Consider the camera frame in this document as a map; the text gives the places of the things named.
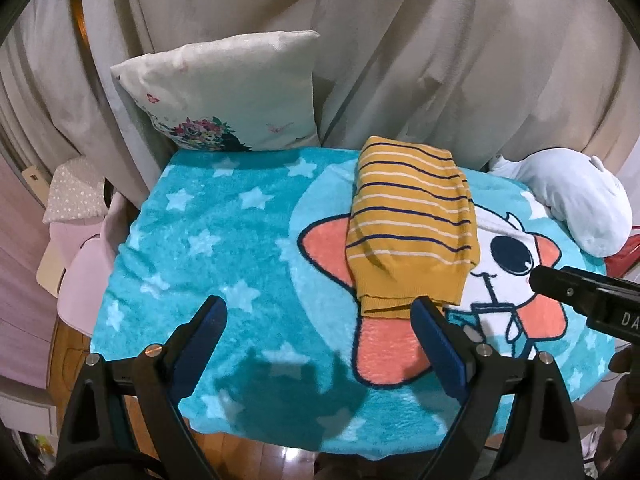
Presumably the pink chair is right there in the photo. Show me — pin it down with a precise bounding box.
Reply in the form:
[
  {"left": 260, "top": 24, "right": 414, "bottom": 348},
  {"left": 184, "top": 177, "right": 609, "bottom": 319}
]
[{"left": 50, "top": 192, "right": 133, "bottom": 336}]

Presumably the pink cabinet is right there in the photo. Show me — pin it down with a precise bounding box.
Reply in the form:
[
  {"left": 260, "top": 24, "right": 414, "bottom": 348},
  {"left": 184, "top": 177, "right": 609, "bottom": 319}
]
[{"left": 0, "top": 155, "right": 66, "bottom": 378}]

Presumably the turquoise cartoon printed blanket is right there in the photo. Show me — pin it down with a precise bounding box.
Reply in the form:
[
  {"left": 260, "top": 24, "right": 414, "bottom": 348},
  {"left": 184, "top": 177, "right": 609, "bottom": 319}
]
[{"left": 90, "top": 146, "right": 621, "bottom": 461}]

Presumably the red object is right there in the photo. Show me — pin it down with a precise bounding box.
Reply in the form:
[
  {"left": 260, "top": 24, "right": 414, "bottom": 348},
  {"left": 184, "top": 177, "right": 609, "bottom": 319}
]
[{"left": 606, "top": 232, "right": 640, "bottom": 277}]

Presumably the person's right hand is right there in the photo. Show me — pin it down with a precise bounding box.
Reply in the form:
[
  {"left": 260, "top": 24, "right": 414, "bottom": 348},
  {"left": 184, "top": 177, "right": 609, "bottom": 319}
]
[{"left": 597, "top": 347, "right": 640, "bottom": 476}]

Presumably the yellow striped sweater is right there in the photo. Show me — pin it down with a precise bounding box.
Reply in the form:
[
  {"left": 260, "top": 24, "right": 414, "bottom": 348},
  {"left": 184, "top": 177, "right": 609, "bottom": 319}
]
[{"left": 345, "top": 135, "right": 482, "bottom": 321}]

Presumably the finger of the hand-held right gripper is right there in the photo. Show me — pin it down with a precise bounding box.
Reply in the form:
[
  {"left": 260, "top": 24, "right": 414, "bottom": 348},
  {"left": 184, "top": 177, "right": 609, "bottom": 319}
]
[{"left": 529, "top": 265, "right": 640, "bottom": 311}]

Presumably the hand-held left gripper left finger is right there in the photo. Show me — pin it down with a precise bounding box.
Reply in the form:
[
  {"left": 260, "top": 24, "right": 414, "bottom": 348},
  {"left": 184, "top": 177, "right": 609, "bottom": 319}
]
[{"left": 55, "top": 295, "right": 228, "bottom": 480}]

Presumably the white plush toy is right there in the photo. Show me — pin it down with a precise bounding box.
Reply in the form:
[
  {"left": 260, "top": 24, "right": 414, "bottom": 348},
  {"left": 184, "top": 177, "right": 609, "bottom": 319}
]
[{"left": 487, "top": 149, "right": 635, "bottom": 257}]

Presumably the polka dot cloth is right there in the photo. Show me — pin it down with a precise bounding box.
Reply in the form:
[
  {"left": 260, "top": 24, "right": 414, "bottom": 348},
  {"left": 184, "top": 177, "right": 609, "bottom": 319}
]
[{"left": 42, "top": 157, "right": 108, "bottom": 224}]

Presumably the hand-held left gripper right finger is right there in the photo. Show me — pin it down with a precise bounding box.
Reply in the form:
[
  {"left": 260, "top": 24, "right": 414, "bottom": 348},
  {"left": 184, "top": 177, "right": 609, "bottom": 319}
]
[{"left": 410, "top": 296, "right": 586, "bottom": 480}]

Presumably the cream floral pillow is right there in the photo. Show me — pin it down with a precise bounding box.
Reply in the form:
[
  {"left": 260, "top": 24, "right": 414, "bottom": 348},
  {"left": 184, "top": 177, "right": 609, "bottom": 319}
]
[{"left": 110, "top": 30, "right": 321, "bottom": 153}]

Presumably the beige curtain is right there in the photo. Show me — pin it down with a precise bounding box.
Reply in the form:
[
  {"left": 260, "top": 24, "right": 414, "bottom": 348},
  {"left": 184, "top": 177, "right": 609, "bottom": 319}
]
[{"left": 0, "top": 0, "right": 640, "bottom": 201}]

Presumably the white drawer unit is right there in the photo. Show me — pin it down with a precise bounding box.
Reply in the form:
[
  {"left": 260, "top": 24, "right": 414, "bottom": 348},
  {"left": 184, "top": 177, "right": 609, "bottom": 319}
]
[{"left": 0, "top": 375, "right": 57, "bottom": 438}]

